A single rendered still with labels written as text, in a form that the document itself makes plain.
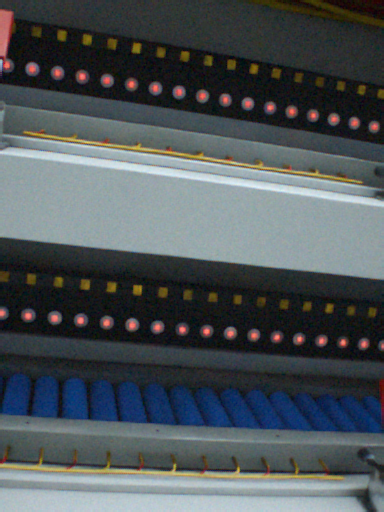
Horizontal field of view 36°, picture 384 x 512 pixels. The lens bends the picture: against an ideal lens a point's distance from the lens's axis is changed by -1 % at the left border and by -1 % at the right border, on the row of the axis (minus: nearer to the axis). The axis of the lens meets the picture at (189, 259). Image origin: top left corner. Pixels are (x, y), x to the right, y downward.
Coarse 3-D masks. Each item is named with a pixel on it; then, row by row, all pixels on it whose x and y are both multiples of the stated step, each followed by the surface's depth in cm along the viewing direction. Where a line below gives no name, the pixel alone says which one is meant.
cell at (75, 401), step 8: (64, 384) 45; (72, 384) 44; (80, 384) 44; (64, 392) 43; (72, 392) 43; (80, 392) 43; (64, 400) 42; (72, 400) 41; (80, 400) 42; (64, 408) 41; (72, 408) 40; (80, 408) 41; (64, 416) 40; (72, 416) 39; (80, 416) 39; (88, 416) 41
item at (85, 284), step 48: (0, 288) 46; (48, 288) 46; (96, 288) 47; (144, 288) 48; (192, 288) 48; (240, 288) 50; (96, 336) 48; (144, 336) 49; (192, 336) 49; (240, 336) 50; (288, 336) 51; (336, 336) 52
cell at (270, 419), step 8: (256, 392) 48; (248, 400) 47; (256, 400) 46; (264, 400) 46; (256, 408) 45; (264, 408) 45; (272, 408) 45; (256, 416) 45; (264, 416) 44; (272, 416) 44; (264, 424) 43; (272, 424) 43; (280, 424) 43
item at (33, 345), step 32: (32, 352) 47; (64, 352) 47; (96, 352) 48; (128, 352) 48; (160, 352) 49; (192, 352) 49; (224, 352) 50; (256, 352) 51; (224, 480) 38; (256, 480) 39; (288, 480) 39; (320, 480) 40; (352, 480) 40
